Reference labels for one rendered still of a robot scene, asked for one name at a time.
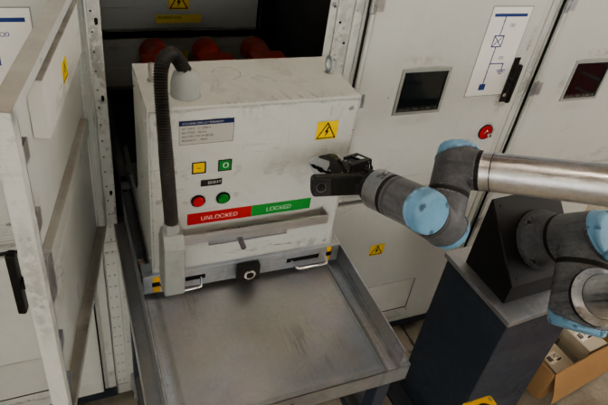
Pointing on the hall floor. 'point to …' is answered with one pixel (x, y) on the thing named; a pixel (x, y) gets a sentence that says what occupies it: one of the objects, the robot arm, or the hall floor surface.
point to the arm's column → (473, 350)
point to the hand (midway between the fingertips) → (310, 163)
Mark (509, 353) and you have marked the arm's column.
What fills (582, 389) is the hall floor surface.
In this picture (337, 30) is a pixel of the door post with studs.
